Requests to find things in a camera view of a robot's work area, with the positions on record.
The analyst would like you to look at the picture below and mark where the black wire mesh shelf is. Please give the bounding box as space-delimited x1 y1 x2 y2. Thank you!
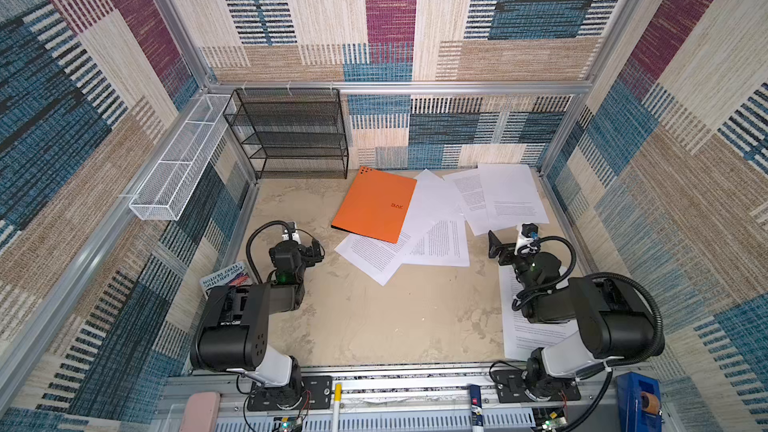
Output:
224 88 350 179

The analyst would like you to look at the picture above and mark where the pink object at edge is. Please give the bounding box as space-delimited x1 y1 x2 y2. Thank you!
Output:
179 392 221 432

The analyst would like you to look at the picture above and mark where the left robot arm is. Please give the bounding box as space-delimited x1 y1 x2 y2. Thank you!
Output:
190 220 325 410

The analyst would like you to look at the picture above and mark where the green circuit board left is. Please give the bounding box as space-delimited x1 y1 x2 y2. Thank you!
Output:
272 417 303 432

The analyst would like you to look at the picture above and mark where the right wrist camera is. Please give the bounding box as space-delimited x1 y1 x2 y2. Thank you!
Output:
515 223 539 255

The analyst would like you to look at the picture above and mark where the green circuit board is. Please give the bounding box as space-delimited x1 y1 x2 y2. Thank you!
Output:
272 417 303 432
533 413 568 432

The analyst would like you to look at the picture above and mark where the blue glue stick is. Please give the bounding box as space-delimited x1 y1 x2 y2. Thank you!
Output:
468 384 484 432

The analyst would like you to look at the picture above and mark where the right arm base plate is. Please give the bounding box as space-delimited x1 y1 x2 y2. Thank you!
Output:
490 369 582 404

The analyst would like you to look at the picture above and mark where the green circuit board right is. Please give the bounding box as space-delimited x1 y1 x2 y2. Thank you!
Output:
533 413 568 432

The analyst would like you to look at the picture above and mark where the white wire mesh basket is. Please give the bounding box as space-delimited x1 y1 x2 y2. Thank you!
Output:
129 94 229 221

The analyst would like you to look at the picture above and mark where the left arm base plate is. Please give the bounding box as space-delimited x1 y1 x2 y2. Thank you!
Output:
245 375 334 412

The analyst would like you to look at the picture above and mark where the white yellow marker pen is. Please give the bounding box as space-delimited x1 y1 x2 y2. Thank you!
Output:
331 383 342 432

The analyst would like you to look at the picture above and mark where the colourful children's book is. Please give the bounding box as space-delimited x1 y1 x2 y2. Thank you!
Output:
200 261 253 297

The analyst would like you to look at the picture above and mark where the orange folder black inside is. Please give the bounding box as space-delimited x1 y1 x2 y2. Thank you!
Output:
331 167 417 243

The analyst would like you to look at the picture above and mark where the blank white paper sheet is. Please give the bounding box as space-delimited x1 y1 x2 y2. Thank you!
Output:
405 169 464 232

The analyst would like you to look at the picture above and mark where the blue box with tape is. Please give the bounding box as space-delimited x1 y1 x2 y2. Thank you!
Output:
616 372 662 432

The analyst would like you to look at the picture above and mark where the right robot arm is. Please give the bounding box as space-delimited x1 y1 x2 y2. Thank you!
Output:
487 223 665 402

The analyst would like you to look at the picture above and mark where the printed paper sheet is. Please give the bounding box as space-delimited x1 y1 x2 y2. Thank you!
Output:
478 164 549 231
498 266 578 361
403 218 470 267
335 219 437 286
443 168 499 236

